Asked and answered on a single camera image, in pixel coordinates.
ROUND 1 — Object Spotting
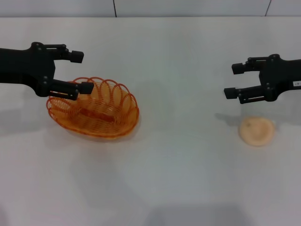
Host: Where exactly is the orange woven plastic basket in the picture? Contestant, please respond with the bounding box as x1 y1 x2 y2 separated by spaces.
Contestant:
46 76 140 143

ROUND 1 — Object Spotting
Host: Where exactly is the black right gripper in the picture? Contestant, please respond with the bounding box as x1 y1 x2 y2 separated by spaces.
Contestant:
223 54 301 105

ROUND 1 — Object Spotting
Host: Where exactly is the pale peach-shaped bun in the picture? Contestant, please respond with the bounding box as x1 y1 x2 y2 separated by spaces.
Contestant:
238 116 276 147

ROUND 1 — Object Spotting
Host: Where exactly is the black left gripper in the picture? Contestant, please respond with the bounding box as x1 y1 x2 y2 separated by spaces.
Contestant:
0 42 95 101

